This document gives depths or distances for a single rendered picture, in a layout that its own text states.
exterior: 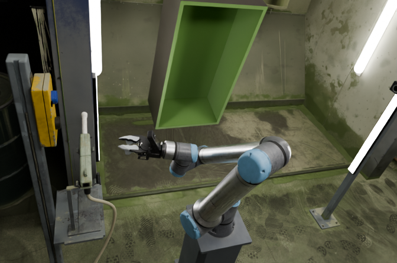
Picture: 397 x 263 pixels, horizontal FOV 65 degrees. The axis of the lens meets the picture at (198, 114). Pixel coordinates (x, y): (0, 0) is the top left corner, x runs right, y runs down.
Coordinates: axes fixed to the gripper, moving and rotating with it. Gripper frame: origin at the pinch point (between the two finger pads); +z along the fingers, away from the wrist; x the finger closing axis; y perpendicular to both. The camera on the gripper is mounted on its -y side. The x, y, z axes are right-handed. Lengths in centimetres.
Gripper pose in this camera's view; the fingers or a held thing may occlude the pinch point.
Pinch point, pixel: (121, 142)
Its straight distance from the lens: 146.6
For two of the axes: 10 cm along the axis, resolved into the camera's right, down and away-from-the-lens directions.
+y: -3.1, 6.5, 6.9
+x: -0.8, -7.4, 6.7
